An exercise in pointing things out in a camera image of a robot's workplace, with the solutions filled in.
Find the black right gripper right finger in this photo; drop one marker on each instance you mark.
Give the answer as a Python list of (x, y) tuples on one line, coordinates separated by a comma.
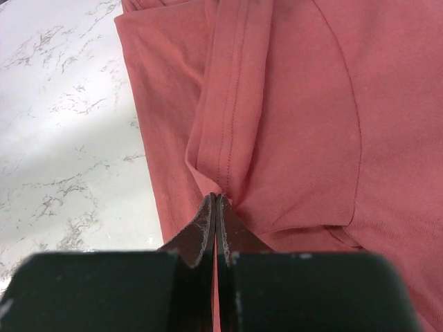
[(261, 290)]

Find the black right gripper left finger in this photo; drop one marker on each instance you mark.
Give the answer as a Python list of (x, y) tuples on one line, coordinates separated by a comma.
[(168, 289)]

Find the pink t shirt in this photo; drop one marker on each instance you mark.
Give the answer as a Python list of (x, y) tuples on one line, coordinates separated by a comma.
[(321, 121)]

